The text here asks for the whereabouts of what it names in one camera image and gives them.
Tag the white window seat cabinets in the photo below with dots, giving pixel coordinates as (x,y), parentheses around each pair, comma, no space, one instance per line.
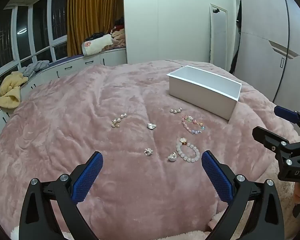
(72,65)

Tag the white framed leaning mirror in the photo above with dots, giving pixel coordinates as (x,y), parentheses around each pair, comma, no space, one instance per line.
(218,35)

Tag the pile of beige red clothes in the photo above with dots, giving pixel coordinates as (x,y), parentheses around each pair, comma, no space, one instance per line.
(120,36)

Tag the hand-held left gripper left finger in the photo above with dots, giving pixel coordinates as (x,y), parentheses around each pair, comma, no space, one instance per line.
(90,175)

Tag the golden yellow curtain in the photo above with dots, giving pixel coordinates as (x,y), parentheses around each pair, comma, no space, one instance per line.
(95,12)

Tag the grey clothes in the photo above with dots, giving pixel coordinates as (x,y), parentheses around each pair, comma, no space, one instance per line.
(36,67)

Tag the small silver flower earring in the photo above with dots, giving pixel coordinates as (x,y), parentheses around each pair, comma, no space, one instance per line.
(148,151)

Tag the dark clothing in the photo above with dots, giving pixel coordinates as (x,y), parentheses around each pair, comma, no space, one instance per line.
(95,35)

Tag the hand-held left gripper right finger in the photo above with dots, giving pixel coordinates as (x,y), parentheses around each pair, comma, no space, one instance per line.
(217,177)

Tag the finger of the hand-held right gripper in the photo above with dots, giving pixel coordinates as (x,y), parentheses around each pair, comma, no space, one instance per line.
(286,114)
(267,136)

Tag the white plush pillow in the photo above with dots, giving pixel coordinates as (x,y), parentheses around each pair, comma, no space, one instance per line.
(97,45)

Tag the large bay window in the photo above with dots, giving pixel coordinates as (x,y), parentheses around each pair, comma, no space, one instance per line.
(40,25)

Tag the white box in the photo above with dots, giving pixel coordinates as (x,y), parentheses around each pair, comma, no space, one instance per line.
(202,97)

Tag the grey sliding door wardrobe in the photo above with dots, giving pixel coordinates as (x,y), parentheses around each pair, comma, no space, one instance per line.
(262,30)

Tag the silver heart earring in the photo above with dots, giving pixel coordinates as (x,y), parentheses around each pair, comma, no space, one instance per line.
(151,126)

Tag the pale yellow blanket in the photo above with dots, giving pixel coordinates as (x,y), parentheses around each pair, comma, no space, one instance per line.
(10,90)

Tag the pink fluffy blanket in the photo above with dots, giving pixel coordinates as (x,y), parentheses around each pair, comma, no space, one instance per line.
(90,105)

